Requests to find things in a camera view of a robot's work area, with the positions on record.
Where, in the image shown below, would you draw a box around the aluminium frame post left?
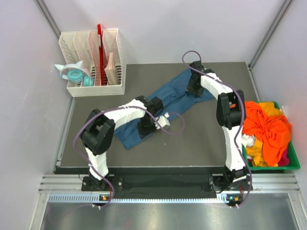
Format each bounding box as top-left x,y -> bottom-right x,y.
34,0 -> 61,40

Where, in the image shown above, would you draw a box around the white file organizer rack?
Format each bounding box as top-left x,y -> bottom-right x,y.
59,29 -> 127,97

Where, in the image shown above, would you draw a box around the beige book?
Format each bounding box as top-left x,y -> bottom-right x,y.
104,52 -> 118,85

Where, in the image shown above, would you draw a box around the green plastic basket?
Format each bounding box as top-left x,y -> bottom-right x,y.
242,101 -> 300,171

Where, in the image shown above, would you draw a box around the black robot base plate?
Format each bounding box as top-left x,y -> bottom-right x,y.
81,166 -> 252,198

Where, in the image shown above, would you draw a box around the blue t shirt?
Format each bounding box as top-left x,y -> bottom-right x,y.
114,69 -> 214,150

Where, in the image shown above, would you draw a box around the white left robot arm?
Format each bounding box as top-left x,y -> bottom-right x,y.
81,96 -> 170,190

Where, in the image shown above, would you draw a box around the red folder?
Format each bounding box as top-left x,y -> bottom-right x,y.
97,23 -> 107,86

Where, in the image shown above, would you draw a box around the white t shirt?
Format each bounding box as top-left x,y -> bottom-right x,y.
241,134 -> 256,148

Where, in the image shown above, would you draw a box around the orange t shirt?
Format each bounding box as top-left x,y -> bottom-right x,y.
242,100 -> 293,166

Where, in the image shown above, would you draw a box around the aluminium frame post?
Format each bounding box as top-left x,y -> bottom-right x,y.
34,0 -> 61,40
248,0 -> 293,70

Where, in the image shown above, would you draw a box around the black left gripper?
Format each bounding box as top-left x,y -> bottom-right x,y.
136,116 -> 159,138

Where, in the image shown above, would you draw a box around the magenta t shirt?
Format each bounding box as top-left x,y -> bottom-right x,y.
278,148 -> 290,167

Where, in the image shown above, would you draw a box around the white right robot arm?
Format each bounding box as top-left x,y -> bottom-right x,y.
186,61 -> 248,190

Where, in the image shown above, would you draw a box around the aluminium frame post right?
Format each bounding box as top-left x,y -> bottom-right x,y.
248,0 -> 293,70

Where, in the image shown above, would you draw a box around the grey slotted cable duct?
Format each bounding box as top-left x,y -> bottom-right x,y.
48,194 -> 241,204

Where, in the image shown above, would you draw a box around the teal cat ear headphones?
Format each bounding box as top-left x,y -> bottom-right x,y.
54,61 -> 94,87

